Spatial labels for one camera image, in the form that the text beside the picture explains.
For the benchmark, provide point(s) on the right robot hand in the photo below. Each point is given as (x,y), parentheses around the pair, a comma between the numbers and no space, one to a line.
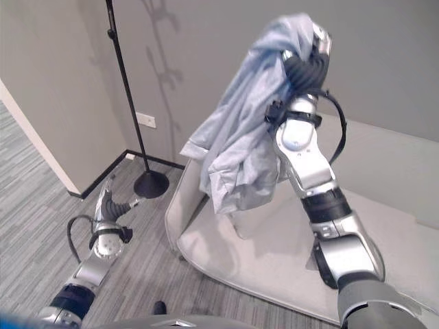
(306,72)

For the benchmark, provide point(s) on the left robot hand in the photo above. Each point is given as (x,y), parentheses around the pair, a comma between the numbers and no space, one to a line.
(109,205)

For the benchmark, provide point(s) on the light blue shirt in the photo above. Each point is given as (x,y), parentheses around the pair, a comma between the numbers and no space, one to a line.
(247,130)

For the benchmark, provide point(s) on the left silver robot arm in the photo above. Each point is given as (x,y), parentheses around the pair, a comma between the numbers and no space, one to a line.
(85,264)

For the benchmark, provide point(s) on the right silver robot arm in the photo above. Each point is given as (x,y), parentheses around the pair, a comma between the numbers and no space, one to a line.
(329,233)

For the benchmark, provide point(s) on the black clothes rack stand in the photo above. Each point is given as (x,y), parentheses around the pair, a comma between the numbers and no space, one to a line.
(132,103)

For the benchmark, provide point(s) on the dark robot foot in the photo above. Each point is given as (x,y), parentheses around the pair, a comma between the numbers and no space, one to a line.
(159,307)

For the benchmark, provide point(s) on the grey robot torso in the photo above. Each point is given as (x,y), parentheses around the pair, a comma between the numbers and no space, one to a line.
(164,322)

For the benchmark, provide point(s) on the white wall socket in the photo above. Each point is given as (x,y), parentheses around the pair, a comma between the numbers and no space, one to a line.
(146,119)

